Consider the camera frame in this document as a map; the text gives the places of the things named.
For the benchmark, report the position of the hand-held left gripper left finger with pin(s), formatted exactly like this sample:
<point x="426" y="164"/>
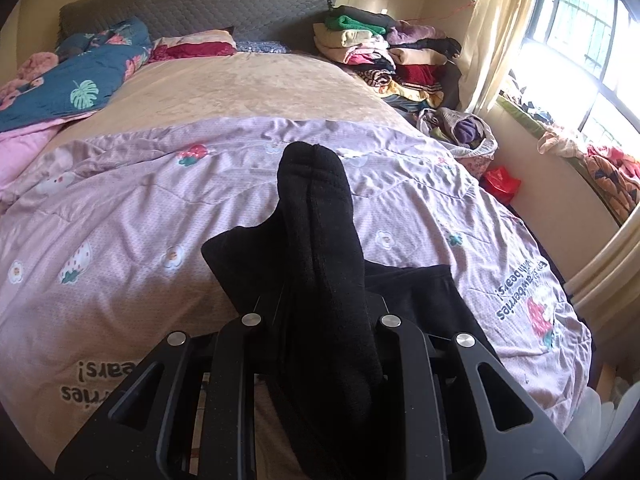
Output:
<point x="240" y="360"/>

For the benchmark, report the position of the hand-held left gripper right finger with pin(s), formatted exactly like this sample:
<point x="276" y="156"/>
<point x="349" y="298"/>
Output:
<point x="405" y="360"/>

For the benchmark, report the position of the black sock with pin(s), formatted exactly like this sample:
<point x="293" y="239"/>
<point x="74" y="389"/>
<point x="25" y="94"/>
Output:
<point x="315" y="235"/>

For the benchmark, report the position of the white bag of clothes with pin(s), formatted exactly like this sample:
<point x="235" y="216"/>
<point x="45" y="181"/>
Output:
<point x="465" y="130"/>

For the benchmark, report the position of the pile of folded clothes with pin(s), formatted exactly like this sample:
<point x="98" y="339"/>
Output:
<point x="390" y="60"/>

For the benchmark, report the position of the lilac strawberry print quilt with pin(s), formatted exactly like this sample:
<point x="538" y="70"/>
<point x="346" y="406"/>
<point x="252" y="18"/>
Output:
<point x="125" y="210"/>

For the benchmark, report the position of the red plastic bag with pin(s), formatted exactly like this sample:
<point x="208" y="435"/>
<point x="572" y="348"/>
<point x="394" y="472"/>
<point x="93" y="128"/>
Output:
<point x="500" y="185"/>

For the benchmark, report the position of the white plastic bag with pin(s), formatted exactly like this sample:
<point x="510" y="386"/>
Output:
<point x="600" y="410"/>

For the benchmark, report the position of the beige cloth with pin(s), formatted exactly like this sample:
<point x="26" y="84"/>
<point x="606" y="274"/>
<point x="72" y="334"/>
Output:
<point x="560" y="142"/>

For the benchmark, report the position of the beige blanket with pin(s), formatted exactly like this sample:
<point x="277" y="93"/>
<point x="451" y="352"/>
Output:
<point x="250" y="90"/>

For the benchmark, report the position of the orange patterned cloth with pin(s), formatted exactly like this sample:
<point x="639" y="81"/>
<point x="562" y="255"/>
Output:
<point x="612" y="180"/>

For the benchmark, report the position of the pink quilt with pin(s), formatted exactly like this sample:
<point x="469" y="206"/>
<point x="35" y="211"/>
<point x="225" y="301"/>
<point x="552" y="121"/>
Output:
<point x="20" y="150"/>

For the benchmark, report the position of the red and cream pillow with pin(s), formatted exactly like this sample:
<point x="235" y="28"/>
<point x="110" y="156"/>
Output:
<point x="195" y="51"/>

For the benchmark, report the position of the blue patterned pillow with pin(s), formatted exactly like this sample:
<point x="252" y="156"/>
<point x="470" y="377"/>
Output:
<point x="260" y="47"/>

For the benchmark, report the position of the blue leaf print quilt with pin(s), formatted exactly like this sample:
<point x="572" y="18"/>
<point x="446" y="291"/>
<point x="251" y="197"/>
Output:
<point x="50" y="95"/>

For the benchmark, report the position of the cream curtain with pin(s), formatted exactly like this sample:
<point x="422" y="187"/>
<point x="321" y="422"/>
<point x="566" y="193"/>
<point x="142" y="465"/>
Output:
<point x="500" y="35"/>

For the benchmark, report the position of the grey quilted headboard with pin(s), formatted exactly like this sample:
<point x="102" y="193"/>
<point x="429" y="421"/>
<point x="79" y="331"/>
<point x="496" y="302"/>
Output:
<point x="200" y="5"/>

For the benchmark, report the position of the pink fleece cloth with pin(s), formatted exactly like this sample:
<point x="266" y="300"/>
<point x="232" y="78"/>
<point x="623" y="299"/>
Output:
<point x="30" y="67"/>

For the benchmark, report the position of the barred window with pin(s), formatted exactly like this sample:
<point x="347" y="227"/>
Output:
<point x="590" y="35"/>

